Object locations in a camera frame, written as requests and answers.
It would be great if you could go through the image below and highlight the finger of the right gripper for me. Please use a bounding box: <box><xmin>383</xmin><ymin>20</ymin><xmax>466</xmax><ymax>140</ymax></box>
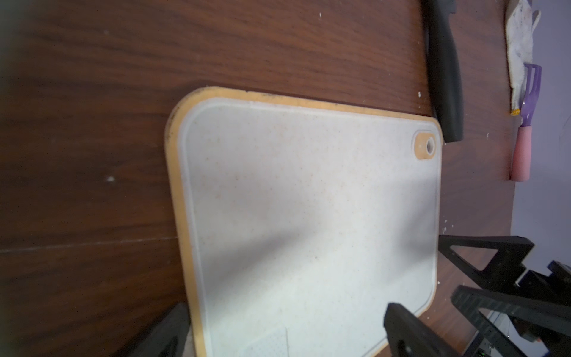
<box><xmin>451</xmin><ymin>286</ymin><xmax>570</xmax><ymax>356</ymax></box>
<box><xmin>439</xmin><ymin>235</ymin><xmax>535</xmax><ymax>293</ymax></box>

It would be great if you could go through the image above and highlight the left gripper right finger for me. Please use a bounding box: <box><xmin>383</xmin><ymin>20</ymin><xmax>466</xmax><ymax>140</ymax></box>
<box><xmin>384</xmin><ymin>303</ymin><xmax>459</xmax><ymax>357</ymax></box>

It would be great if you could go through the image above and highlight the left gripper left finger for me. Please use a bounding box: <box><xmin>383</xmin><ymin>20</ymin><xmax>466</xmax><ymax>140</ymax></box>
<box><xmin>113</xmin><ymin>302</ymin><xmax>190</xmax><ymax>356</ymax></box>

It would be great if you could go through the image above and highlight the white cutting board orange rim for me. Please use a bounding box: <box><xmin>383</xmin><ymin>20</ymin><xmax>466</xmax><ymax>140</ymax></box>
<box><xmin>164</xmin><ymin>87</ymin><xmax>443</xmax><ymax>356</ymax></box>

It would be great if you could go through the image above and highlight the black kitchen knife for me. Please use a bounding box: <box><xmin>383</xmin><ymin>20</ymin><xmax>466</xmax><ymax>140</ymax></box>
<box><xmin>421</xmin><ymin>0</ymin><xmax>464</xmax><ymax>143</ymax></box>

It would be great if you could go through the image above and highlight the purple pink toy rake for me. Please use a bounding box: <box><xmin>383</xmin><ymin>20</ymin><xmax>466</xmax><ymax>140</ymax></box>
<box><xmin>510</xmin><ymin>64</ymin><xmax>542</xmax><ymax>182</ymax></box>

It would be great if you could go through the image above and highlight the white work glove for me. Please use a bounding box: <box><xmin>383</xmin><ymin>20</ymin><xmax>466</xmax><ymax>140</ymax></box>
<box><xmin>505</xmin><ymin>0</ymin><xmax>541</xmax><ymax>116</ymax></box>

